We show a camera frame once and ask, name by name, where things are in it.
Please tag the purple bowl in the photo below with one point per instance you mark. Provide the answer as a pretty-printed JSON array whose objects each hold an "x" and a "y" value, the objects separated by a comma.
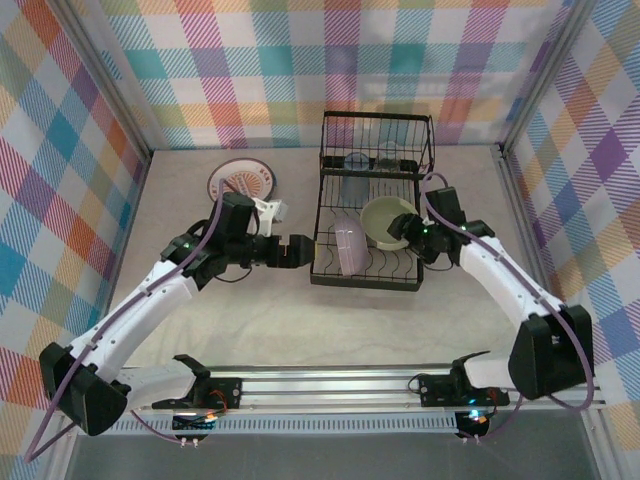
[{"x": 350, "y": 245}]

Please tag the clear glass cup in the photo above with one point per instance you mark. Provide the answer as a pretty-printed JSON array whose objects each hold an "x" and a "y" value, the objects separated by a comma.
[{"x": 389, "y": 156}]

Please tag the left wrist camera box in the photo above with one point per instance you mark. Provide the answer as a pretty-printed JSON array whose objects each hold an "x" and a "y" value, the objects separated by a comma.
[{"x": 270, "y": 212}]

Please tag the translucent blue cup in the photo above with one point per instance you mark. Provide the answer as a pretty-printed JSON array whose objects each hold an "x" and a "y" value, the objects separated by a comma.
[{"x": 355, "y": 190}]

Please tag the aluminium frame post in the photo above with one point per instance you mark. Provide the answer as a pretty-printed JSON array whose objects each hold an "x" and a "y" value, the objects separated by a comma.
[
  {"x": 546, "y": 75},
  {"x": 104, "y": 75}
]

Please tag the aluminium side rail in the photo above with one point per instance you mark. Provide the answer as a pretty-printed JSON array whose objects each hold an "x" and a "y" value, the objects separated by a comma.
[
  {"x": 125, "y": 240},
  {"x": 526, "y": 240}
]

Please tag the pale green bowl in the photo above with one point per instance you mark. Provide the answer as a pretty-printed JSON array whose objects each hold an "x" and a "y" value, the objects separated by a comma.
[{"x": 380, "y": 220}]

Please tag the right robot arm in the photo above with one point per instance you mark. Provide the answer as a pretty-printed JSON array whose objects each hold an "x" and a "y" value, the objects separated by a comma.
[{"x": 505, "y": 285}]

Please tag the controller circuit board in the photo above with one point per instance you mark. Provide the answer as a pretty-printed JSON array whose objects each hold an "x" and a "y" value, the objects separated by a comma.
[
  {"x": 192, "y": 425},
  {"x": 475, "y": 425}
]

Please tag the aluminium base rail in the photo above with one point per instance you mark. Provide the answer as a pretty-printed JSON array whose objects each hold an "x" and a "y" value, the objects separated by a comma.
[{"x": 325, "y": 392}]

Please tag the white plate orange sunburst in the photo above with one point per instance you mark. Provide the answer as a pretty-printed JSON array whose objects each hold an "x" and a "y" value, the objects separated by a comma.
[{"x": 250, "y": 175}]

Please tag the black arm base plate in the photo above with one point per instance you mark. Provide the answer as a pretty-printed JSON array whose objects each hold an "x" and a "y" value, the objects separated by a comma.
[
  {"x": 230, "y": 392},
  {"x": 435, "y": 392}
]

